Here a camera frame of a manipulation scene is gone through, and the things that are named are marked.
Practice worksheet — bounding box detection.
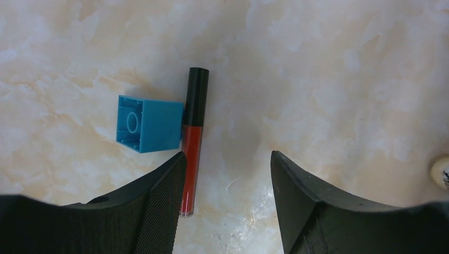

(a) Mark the small blue cube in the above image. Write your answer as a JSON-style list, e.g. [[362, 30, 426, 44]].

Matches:
[[116, 95, 184, 153]]

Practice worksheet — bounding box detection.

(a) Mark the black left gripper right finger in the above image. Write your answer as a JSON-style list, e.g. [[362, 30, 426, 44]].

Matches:
[[271, 151, 448, 253]]

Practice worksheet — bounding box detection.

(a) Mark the white round drawer organizer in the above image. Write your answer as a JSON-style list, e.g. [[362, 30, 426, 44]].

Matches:
[[430, 156, 448, 189]]

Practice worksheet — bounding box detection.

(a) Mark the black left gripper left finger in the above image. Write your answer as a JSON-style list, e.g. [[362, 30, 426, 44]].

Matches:
[[1, 152, 186, 253]]

